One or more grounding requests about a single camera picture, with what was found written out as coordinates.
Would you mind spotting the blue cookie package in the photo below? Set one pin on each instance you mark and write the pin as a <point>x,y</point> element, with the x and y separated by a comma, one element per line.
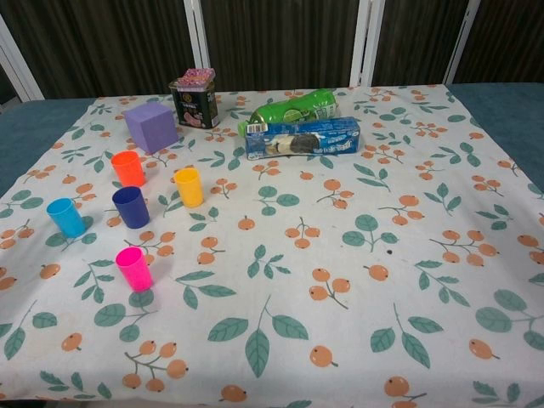
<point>297,140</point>

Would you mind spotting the orange plastic cup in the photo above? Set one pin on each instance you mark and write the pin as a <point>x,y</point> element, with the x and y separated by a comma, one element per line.
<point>129,170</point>

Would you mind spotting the floral fruit print tablecloth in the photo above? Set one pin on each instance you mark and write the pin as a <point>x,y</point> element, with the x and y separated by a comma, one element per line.
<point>297,255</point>

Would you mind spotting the pink patterned small pack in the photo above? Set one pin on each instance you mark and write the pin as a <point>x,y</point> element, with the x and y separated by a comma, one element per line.
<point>195,78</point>

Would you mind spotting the yellow plastic cup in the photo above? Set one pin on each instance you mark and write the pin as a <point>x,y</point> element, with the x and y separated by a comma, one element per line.
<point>189,189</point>

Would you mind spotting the purple foam cube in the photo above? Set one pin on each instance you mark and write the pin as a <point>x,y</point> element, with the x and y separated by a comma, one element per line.
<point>151,129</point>

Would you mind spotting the dark blue plastic cup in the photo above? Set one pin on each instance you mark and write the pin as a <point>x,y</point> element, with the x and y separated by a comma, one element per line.
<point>132,210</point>

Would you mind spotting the dark slatted divider panel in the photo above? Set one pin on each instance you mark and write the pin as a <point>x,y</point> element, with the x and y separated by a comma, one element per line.
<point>510,38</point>
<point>106,42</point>
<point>416,38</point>
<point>280,42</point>

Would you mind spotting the green plastic bottle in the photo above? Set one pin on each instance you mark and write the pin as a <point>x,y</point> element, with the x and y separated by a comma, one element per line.
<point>297,108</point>

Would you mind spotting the light blue plastic cup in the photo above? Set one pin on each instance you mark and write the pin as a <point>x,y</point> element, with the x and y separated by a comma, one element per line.
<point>68,219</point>

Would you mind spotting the pink plastic cup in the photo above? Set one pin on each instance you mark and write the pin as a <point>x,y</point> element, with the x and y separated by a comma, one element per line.
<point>135,272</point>

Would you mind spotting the dark luncheon meat tin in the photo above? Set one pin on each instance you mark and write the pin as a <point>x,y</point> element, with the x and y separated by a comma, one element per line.
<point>193,108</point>

